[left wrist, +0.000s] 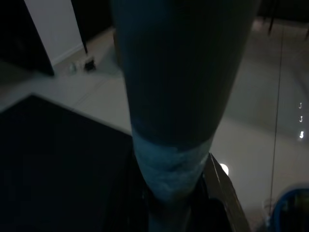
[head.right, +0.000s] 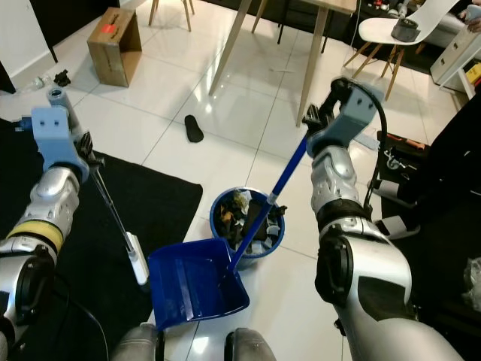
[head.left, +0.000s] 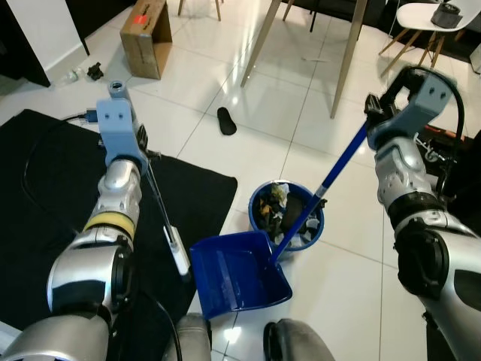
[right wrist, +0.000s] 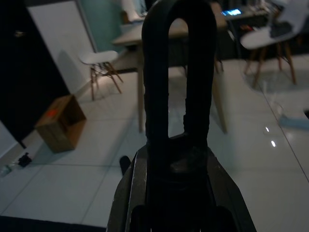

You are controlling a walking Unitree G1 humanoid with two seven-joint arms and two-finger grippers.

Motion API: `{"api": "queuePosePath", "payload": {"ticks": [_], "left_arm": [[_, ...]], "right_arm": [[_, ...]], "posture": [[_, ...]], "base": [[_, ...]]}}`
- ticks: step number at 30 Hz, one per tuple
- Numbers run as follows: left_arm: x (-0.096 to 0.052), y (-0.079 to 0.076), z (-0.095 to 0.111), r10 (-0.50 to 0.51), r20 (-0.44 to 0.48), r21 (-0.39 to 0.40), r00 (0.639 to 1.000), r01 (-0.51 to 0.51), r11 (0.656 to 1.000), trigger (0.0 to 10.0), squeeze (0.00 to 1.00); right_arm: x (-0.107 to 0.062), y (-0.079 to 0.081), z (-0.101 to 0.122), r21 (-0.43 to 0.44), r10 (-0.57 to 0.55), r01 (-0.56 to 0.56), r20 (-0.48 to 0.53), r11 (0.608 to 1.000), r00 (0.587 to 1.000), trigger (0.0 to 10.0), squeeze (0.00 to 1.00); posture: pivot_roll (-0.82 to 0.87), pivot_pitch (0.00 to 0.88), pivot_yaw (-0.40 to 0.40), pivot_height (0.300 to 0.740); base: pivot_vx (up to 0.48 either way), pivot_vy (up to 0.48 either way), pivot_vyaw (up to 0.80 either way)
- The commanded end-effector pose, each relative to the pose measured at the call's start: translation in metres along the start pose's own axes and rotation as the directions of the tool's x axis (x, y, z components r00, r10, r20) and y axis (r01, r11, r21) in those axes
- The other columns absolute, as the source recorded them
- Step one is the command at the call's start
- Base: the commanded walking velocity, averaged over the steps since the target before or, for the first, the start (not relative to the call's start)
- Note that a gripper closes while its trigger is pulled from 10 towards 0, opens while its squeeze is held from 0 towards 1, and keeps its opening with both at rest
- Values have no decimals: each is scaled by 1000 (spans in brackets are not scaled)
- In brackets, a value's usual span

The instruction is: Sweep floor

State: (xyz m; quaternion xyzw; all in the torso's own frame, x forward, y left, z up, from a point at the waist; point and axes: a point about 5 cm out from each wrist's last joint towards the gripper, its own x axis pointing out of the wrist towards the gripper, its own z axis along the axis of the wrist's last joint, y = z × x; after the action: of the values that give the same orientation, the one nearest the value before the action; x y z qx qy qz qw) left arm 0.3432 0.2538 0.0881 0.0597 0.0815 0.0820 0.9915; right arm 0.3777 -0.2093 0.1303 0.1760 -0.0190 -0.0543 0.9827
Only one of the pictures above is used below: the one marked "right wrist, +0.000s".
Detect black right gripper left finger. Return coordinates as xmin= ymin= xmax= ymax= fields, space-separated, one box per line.
xmin=141 ymin=0 xmax=179 ymax=155

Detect black cabinet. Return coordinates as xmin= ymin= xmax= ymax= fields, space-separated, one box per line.
xmin=0 ymin=0 xmax=71 ymax=143

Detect small black object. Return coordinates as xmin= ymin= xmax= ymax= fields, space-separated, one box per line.
xmin=18 ymin=152 xmax=33 ymax=168

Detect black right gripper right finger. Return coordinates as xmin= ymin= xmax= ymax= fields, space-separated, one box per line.
xmin=178 ymin=0 xmax=217 ymax=147

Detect brown cardboard box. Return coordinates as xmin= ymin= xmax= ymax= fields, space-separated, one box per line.
xmin=35 ymin=94 xmax=87 ymax=153

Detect grey wooden table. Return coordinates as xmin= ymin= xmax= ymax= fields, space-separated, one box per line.
xmin=111 ymin=17 xmax=229 ymax=134

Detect white chair wooden legs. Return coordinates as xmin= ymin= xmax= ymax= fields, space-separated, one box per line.
xmin=240 ymin=0 xmax=309 ymax=89
xmin=78 ymin=50 xmax=124 ymax=101

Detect clear plastic bottle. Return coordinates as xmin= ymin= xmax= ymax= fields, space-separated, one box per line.
xmin=0 ymin=164 xmax=17 ymax=178

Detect black floor mat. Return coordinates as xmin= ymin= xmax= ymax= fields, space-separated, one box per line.
xmin=0 ymin=215 xmax=109 ymax=232

